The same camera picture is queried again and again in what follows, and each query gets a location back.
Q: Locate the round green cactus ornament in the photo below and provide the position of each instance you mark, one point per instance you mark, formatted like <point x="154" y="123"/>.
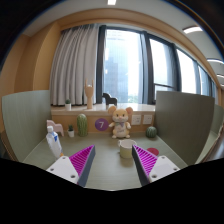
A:
<point x="151" y="132"/>

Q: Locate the red round coaster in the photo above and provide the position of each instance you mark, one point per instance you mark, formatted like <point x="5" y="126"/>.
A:
<point x="153" y="151"/>

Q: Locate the black horse figurine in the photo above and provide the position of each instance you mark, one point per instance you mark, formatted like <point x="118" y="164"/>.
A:
<point x="109" y="99"/>

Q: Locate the left white wall socket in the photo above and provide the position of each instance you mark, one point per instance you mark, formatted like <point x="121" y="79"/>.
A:
<point x="136" y="120"/>

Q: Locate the beige plush mouse toy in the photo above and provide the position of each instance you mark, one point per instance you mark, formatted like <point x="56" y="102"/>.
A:
<point x="120" y="125"/>

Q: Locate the small pink toy chair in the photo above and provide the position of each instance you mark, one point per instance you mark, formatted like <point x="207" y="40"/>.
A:
<point x="58" y="128"/>

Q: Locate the small potted plant on sill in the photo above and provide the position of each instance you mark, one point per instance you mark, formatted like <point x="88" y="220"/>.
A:
<point x="68" y="105"/>

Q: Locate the green partition panel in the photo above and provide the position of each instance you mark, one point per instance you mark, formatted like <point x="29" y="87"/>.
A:
<point x="183" y="122"/>
<point x="25" y="116"/>

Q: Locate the clear plastic water bottle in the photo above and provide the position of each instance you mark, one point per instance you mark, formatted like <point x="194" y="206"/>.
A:
<point x="54" y="142"/>

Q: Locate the white wall socket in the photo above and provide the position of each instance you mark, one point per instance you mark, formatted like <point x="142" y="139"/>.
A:
<point x="136" y="120"/>
<point x="147" y="119"/>

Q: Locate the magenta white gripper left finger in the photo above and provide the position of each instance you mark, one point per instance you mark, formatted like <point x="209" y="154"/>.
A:
<point x="75" y="168"/>

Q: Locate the purple number seven sticker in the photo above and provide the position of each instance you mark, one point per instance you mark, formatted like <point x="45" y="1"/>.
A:
<point x="101" y="124"/>

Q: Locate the tall green cactus ornament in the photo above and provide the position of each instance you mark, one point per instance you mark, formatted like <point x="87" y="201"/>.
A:
<point x="82" y="125"/>

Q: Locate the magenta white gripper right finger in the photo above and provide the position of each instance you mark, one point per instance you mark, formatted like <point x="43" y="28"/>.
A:
<point x="150" y="167"/>

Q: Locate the right green partition panel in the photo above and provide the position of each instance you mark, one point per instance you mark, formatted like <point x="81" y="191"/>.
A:
<point x="183" y="122"/>

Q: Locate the white paper cup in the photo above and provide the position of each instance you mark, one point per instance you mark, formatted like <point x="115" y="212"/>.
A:
<point x="125" y="147"/>

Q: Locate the small potted plant on table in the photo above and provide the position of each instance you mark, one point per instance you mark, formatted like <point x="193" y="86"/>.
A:
<point x="70" y="131"/>

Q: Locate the white grey curtain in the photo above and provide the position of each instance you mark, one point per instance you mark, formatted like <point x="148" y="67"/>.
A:
<point x="74" y="63"/>

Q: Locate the wooden hand sculpture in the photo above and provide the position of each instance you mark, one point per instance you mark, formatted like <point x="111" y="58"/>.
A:
<point x="89" y="92"/>

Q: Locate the right white wall socket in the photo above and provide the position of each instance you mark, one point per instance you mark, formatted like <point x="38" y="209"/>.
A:
<point x="147" y="119"/>

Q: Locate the left green partition panel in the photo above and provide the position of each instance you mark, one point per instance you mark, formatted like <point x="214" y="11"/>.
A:
<point x="25" y="116"/>

